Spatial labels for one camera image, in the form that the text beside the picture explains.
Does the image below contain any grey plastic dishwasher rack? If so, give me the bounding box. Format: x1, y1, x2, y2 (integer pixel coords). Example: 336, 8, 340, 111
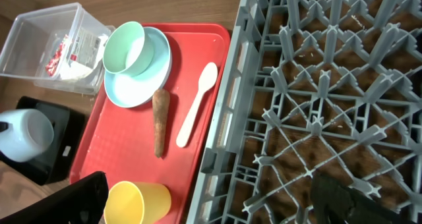
186, 0, 421, 223

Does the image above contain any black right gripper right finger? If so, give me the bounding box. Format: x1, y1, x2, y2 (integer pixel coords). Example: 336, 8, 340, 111
311, 173, 415, 224

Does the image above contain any yellow plastic cup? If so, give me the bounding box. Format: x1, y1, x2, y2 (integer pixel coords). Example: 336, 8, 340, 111
104, 181, 171, 224

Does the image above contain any light blue plate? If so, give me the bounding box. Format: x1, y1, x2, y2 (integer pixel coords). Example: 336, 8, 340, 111
104, 27, 172, 108

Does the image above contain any mint green bowl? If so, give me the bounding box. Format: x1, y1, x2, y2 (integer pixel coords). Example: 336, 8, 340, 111
103, 21, 155, 76

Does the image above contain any red plastic tray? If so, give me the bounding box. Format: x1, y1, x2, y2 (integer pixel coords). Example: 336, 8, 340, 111
70, 23, 230, 223

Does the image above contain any light blue bowl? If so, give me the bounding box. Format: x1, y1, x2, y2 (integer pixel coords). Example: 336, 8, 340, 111
1, 109, 54, 162

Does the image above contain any red snack wrapper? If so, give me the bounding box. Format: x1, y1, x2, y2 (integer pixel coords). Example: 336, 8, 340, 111
45, 34, 69, 76

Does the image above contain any black waste tray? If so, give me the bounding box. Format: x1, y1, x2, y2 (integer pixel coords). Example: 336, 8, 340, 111
1, 96, 86, 185

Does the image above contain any orange carrot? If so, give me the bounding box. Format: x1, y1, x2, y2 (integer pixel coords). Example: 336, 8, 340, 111
152, 89, 170, 158

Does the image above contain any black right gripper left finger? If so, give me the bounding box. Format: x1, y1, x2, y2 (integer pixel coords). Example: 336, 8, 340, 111
1, 171, 109, 224

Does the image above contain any clear plastic waste bin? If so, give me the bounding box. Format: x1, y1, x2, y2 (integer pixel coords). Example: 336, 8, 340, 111
1, 3, 115, 95

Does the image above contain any white plastic spoon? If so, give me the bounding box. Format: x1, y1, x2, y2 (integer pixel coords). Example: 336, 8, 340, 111
176, 62, 218, 148

